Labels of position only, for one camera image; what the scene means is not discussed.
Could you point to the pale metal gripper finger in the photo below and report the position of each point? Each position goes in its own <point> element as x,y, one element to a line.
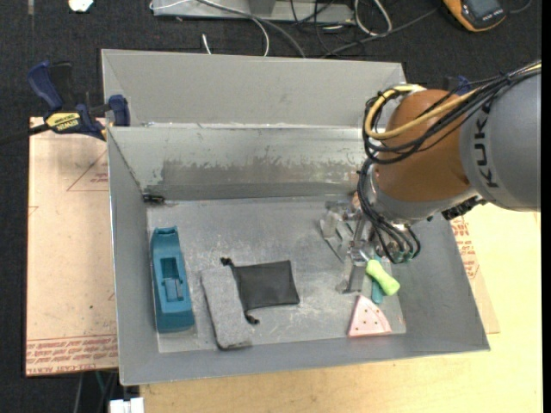
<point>355,280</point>
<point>336,230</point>

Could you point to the lime green and teal tool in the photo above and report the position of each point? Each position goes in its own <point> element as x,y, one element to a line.
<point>383,280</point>

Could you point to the pink triangular sanding pad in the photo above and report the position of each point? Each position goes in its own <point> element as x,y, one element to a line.
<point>368,321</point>

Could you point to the grey metal bin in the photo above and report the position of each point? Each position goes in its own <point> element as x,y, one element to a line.
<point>258,226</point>

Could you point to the grey felt pad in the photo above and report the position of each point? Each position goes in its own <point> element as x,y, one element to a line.
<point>224,312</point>

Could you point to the teal tape dispenser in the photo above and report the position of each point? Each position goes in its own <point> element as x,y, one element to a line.
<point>172,299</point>

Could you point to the brown cardboard board, red print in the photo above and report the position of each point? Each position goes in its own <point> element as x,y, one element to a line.
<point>69,239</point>

